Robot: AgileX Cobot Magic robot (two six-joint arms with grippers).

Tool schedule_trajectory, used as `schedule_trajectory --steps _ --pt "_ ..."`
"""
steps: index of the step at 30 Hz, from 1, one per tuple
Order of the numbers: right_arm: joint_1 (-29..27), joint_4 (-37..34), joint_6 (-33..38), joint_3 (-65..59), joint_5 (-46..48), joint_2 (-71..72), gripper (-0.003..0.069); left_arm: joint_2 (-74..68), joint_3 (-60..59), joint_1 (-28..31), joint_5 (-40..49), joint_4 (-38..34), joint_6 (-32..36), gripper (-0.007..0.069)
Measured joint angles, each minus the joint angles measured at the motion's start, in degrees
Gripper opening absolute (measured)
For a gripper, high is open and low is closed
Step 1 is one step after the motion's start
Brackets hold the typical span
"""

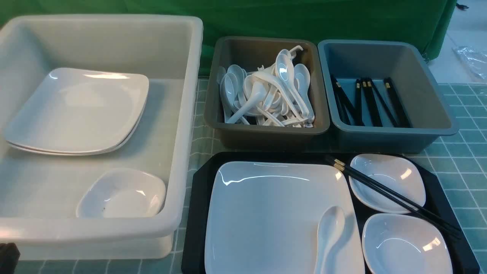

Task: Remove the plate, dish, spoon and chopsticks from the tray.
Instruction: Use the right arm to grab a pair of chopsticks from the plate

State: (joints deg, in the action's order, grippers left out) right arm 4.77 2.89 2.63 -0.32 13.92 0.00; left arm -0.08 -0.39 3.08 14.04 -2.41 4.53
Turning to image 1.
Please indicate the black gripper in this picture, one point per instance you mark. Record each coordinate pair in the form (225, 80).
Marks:
(9, 257)

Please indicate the large white square rice plate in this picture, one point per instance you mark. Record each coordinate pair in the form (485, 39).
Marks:
(263, 219)

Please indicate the white ceramic soup spoon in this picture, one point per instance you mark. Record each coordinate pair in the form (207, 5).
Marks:
(329, 231)

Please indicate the white small bowl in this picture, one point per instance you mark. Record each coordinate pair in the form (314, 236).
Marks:
(401, 244)
(396, 173)
(123, 193)

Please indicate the bottom white plate in tub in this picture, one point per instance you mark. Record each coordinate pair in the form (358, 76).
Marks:
(89, 153)

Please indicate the white plate in tub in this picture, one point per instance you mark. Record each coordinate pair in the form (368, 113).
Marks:
(89, 153)
(77, 110)

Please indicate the top white plate in tub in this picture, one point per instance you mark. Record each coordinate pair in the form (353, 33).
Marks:
(77, 110)

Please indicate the large translucent white tub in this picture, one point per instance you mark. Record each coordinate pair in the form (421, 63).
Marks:
(40, 193)

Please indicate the white small bowl in tub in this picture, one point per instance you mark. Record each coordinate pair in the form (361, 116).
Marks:
(123, 193)

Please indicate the left white spoon in bin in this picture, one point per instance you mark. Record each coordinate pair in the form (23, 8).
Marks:
(230, 100)

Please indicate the long diagonal white spoon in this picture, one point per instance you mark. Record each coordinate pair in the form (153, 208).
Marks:
(258, 94)

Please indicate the brown-grey plastic spoon bin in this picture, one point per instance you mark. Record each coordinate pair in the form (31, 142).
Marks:
(251, 53)

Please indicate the upright white spoon in bin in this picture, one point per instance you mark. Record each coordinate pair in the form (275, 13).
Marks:
(284, 69)

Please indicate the right white spoon in bin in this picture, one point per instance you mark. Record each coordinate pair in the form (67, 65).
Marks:
(302, 80)

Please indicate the blue-grey plastic chopstick bin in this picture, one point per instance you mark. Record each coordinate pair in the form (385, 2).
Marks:
(426, 109)

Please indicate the black plastic serving tray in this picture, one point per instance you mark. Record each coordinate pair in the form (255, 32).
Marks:
(463, 258)

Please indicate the green checkered tablecloth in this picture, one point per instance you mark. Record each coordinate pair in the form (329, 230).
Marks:
(459, 162)

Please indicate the green backdrop cloth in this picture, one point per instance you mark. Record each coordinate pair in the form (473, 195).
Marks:
(421, 23)

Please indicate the clear plastic bag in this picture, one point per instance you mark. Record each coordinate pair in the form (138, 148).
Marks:
(474, 60)

